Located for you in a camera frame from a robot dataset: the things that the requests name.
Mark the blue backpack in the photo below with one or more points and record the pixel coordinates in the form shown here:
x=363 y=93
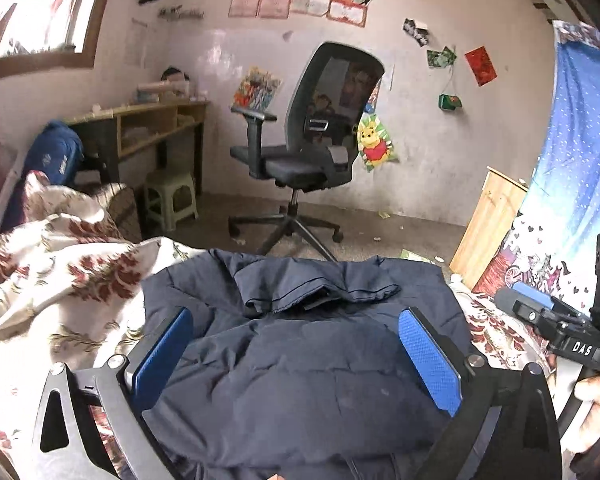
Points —
x=50 y=155

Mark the colourful comic poster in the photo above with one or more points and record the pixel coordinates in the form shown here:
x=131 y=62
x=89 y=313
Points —
x=257 y=87

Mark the green plastic stool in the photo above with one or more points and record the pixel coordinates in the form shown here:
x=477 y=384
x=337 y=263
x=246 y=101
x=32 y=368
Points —
x=170 y=185

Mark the wooden desk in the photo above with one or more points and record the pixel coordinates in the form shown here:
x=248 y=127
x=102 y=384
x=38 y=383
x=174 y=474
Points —
x=145 y=110

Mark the wooden cabinet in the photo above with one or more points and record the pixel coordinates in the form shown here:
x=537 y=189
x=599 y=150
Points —
x=485 y=230

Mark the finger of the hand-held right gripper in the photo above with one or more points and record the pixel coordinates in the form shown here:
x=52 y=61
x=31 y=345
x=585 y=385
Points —
x=510 y=300
x=532 y=292

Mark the black white photo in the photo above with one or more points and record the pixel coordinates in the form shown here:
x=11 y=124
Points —
x=416 y=32

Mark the navy padded jacket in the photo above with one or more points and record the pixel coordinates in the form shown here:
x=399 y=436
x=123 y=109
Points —
x=290 y=385

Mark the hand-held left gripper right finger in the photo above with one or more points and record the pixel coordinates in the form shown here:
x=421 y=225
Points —
x=430 y=360

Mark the red paper envelope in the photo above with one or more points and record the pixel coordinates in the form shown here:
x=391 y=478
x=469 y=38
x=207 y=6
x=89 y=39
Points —
x=480 y=65

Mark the pale clutter pile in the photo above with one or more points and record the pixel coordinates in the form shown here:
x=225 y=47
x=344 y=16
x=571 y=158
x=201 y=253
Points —
x=162 y=91

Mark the green photo card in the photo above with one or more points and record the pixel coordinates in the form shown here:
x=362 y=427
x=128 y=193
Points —
x=441 y=57

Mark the brown checkered bag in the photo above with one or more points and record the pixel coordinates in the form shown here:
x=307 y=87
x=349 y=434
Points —
x=120 y=210

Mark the yellow bear poster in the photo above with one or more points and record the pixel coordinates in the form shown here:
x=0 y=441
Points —
x=375 y=142

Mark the black office chair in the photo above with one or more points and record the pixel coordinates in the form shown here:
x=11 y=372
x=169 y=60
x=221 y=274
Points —
x=300 y=165

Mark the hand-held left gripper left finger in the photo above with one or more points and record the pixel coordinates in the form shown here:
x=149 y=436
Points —
x=160 y=355

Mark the blue printed curtain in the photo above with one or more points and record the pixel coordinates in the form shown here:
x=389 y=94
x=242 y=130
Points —
x=570 y=160

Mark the window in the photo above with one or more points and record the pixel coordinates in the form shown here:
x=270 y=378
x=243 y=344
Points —
x=40 y=15

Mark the green paper scrap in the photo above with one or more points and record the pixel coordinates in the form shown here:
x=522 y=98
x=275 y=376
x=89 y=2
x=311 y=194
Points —
x=416 y=255

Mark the cartoon character poster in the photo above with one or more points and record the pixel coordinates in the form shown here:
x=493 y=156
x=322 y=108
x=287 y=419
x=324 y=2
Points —
x=375 y=97

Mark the person's right hand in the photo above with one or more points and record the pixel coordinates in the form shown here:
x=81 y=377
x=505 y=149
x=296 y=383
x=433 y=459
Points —
x=591 y=394

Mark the green hanging pouch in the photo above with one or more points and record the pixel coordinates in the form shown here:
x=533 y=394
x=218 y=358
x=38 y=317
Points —
x=450 y=101

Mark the floral blanket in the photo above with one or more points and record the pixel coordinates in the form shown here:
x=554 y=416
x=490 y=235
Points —
x=55 y=270

